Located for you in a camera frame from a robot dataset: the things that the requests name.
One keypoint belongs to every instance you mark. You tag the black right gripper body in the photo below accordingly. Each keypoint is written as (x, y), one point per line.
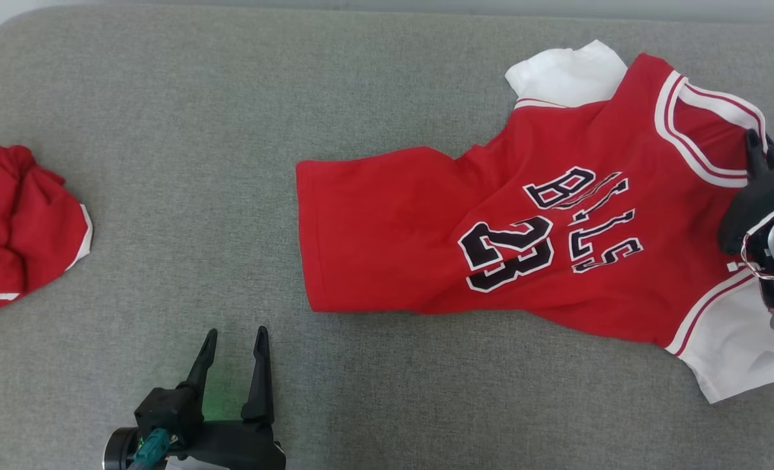
(762, 196)

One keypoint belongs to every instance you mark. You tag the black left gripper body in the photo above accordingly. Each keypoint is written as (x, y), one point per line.
(243, 447)

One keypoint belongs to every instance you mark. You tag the red shorts white trim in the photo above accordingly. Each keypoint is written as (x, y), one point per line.
(21, 222)

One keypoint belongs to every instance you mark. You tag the red basketball jersey white sleeves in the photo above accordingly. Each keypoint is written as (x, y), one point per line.
(426, 228)

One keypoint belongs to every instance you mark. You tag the teal left camera connector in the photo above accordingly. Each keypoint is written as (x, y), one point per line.
(149, 450)

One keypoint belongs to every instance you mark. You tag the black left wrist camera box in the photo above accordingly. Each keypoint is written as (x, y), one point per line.
(165, 411)

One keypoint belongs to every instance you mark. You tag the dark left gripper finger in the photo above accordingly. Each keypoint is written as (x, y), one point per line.
(260, 391)
(201, 365)

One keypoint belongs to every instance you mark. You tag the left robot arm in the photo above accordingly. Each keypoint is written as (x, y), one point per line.
(118, 450)

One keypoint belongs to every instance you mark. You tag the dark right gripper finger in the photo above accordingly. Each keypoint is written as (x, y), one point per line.
(754, 163)

